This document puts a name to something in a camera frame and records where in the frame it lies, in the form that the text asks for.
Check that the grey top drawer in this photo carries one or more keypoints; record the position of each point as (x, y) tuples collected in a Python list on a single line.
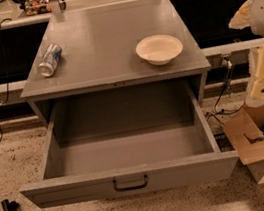
[(155, 129)]

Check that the grey metal cabinet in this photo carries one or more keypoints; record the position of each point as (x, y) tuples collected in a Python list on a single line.
[(98, 50)]

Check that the white ceramic bowl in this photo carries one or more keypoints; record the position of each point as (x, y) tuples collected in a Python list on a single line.
[(159, 49)]

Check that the colourful items on shelf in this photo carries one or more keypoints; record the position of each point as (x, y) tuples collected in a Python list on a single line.
[(35, 7)]

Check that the silver blue soda can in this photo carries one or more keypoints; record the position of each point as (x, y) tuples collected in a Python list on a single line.
[(50, 60)]

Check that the black drawer handle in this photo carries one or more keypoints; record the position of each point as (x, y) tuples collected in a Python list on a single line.
[(130, 185)]

